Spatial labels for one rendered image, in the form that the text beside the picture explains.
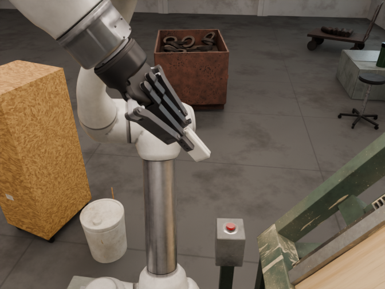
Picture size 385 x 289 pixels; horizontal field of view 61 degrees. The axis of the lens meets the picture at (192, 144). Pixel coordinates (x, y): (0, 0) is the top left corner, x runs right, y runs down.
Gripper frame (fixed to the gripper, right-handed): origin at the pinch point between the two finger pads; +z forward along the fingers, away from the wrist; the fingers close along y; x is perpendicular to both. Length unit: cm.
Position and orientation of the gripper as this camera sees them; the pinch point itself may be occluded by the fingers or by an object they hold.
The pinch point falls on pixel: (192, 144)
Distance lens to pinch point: 56.5
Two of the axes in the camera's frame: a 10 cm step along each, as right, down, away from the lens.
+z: 5.8, 6.5, 4.9
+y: 1.9, -6.9, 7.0
